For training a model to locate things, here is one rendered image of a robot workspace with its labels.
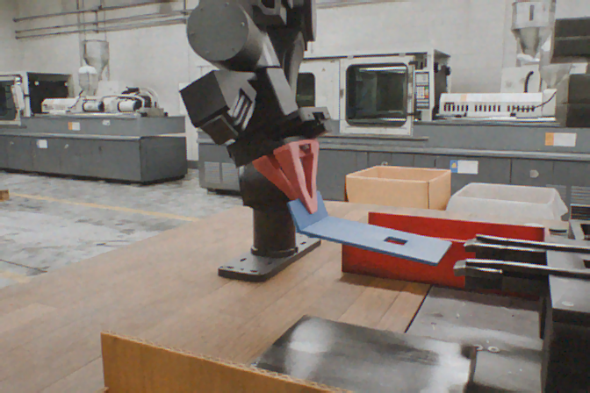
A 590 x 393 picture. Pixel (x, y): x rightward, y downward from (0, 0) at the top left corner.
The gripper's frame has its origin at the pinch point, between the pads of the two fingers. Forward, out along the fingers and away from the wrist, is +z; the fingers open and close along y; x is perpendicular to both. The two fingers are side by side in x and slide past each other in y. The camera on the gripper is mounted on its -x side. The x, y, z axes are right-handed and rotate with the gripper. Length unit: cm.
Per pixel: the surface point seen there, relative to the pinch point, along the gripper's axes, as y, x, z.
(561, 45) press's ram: 27.0, -4.4, -4.3
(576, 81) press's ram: 26.8, -7.9, -1.4
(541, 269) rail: 19.6, -3.4, 11.6
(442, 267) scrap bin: 7.1, 12.9, 13.2
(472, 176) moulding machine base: -64, 445, 42
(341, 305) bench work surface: -1.9, 2.0, 11.7
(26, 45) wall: -871, 673, -540
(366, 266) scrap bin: -2.2, 12.5, 10.3
